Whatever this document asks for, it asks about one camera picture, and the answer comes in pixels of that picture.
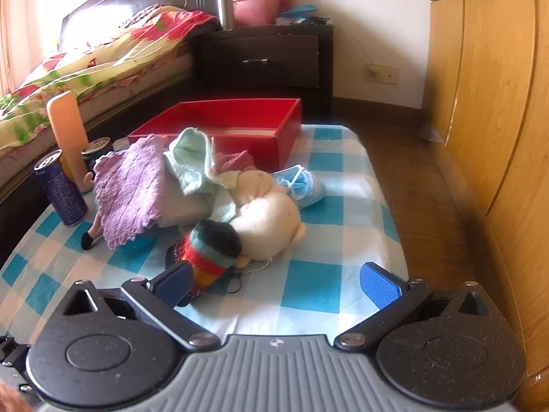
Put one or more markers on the dark wooden headboard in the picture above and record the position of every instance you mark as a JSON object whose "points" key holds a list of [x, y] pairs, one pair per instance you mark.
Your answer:
{"points": [[137, 4]]}

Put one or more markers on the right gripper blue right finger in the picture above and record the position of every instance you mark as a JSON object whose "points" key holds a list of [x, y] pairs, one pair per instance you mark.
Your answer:
{"points": [[398, 302]]}

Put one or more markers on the orange comb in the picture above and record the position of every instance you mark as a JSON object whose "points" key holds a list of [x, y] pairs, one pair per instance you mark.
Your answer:
{"points": [[69, 132]]}

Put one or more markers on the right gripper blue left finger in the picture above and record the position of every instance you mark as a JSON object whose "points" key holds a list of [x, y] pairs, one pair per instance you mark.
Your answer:
{"points": [[156, 299]]}

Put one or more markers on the light blue face mask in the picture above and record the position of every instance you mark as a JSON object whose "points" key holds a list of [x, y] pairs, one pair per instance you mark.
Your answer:
{"points": [[301, 185]]}

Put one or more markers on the wall power outlet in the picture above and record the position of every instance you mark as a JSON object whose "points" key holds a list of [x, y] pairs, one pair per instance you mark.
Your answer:
{"points": [[381, 74]]}

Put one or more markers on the mint green knitted cloth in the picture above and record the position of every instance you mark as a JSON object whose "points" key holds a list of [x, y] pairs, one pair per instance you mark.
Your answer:
{"points": [[190, 159]]}

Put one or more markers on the dark wooden nightstand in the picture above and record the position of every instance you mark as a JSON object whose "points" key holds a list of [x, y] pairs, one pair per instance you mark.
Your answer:
{"points": [[270, 61]]}

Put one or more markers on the blue drink can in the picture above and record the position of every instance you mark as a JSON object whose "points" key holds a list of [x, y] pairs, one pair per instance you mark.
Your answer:
{"points": [[53, 175]]}

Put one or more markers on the purple fluffy cloth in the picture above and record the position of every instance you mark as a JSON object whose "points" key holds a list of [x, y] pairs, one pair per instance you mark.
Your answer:
{"points": [[128, 187]]}

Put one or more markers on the pink pig plush toy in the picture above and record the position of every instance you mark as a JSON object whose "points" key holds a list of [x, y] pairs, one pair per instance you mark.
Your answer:
{"points": [[95, 231]]}

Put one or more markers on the pink plastic basket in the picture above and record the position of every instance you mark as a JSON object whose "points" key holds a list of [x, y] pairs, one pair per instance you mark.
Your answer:
{"points": [[255, 12]]}

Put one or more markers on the blue white checkered tablecloth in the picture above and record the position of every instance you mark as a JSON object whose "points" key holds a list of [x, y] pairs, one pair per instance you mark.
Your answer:
{"points": [[312, 289]]}

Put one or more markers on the blue items on nightstand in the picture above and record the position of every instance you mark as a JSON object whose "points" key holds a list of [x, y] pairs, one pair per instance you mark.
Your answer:
{"points": [[303, 15]]}

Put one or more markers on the clear plastic wrapper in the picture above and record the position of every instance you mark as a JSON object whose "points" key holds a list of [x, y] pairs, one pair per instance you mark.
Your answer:
{"points": [[430, 134]]}

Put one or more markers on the steel thermos bottle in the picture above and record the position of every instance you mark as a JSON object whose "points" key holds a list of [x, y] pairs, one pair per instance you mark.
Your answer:
{"points": [[226, 14]]}

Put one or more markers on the dark drink can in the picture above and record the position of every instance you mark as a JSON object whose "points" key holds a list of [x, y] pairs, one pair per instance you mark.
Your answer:
{"points": [[94, 150]]}

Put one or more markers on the cream plush toy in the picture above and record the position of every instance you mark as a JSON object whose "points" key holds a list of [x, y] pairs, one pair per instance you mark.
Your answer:
{"points": [[268, 221]]}

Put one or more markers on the white sponge block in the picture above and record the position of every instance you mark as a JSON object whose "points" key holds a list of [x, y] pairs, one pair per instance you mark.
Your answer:
{"points": [[178, 209]]}

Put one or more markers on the striped knitted sock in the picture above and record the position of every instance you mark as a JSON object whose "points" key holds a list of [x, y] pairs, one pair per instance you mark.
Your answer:
{"points": [[211, 248]]}

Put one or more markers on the red cardboard box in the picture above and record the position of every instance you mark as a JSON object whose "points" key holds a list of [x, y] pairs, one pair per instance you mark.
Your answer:
{"points": [[266, 128]]}

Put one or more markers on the wooden wardrobe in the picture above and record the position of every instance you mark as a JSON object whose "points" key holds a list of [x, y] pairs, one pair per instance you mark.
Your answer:
{"points": [[486, 96]]}

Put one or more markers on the pink knitted cloth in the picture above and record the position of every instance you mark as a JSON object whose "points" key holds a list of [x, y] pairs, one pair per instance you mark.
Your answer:
{"points": [[239, 161]]}

